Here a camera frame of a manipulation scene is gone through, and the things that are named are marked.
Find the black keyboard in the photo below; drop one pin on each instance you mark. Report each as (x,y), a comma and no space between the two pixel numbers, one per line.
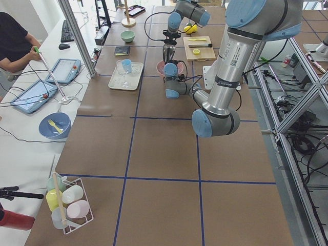
(66,35)

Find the wooden cup stand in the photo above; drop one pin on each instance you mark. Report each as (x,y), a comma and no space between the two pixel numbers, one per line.
(128,21)

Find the blue plastic cup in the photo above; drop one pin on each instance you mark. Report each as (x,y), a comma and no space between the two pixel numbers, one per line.
(127,65)

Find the blue bowl with fork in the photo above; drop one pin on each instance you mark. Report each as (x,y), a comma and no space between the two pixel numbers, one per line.
(55,126)

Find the yellow lemon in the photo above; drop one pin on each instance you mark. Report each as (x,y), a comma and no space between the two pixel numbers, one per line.
(188,29)
(194,28)

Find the person in black shirt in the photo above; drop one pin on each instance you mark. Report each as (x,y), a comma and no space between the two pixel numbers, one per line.
(17,45)

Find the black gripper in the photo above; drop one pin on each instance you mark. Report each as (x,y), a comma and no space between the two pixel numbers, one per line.
(169,51)

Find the wooden cutting board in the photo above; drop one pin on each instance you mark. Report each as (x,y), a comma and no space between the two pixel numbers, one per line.
(206,53)

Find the yellow plastic knife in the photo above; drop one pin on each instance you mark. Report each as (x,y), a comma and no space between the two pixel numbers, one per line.
(194,40)

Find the far teach pendant tablet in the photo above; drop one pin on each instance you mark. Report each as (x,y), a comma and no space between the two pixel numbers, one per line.
(65,70)

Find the red bottle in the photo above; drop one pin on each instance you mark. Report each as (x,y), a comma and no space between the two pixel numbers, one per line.
(17,221)

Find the black computer mouse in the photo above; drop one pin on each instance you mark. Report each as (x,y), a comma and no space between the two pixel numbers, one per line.
(63,46)

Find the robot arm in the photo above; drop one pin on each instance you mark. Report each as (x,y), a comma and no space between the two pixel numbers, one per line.
(186,9)
(246,24)

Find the steel ice scoop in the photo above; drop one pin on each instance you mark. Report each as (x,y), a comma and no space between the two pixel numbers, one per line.
(168,52)

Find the steel cylinder muddler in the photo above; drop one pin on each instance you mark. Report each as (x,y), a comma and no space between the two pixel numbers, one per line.
(198,46)

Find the aluminium frame post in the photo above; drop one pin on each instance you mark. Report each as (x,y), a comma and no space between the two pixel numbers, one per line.
(70,18)

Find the half lemon slice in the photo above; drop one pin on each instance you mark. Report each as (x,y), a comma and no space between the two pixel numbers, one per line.
(196,51)

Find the clear wine glass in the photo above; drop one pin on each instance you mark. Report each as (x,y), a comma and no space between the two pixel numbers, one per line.
(121,72)

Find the pink bowl of ice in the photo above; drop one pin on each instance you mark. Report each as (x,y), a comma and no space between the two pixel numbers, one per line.
(161,64)

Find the cream bear tray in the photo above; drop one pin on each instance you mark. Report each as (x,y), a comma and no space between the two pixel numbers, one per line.
(133,78)

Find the green ceramic bowl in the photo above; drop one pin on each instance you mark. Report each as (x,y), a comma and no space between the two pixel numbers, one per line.
(127,36)

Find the near teach pendant tablet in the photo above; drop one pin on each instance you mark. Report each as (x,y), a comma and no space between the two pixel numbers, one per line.
(34,97)

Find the teach pendant tablet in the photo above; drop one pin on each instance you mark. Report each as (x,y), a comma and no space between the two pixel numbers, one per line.
(34,97)
(65,70)

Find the white wire cup rack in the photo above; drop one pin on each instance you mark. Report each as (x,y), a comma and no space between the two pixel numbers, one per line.
(68,203)

